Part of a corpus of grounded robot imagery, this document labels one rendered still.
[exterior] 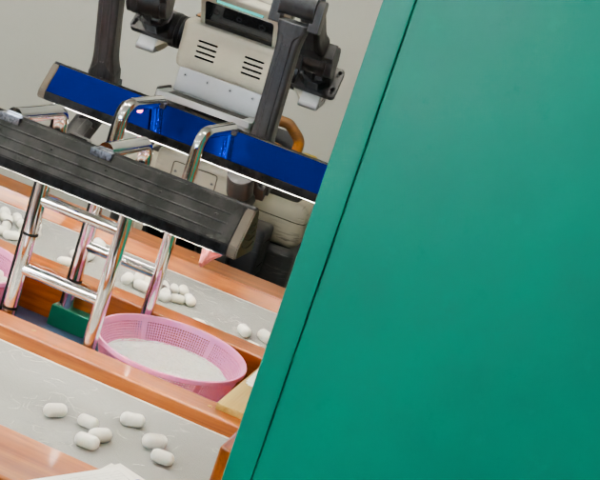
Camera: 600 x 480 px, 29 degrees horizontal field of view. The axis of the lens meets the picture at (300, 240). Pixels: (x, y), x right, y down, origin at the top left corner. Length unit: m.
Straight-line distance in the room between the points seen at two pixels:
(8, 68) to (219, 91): 1.90
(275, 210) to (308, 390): 2.04
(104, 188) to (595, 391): 0.80
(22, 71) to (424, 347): 3.65
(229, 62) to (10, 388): 1.38
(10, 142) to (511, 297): 0.86
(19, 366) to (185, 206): 0.40
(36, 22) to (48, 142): 2.95
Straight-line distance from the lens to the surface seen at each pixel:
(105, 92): 2.29
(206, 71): 2.95
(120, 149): 1.71
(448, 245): 1.13
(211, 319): 2.30
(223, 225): 1.61
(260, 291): 2.49
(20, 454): 1.54
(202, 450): 1.75
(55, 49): 4.62
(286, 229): 3.21
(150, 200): 1.64
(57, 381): 1.83
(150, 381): 1.86
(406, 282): 1.15
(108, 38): 2.62
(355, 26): 4.29
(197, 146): 2.06
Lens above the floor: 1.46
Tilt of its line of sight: 13 degrees down
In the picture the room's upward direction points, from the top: 19 degrees clockwise
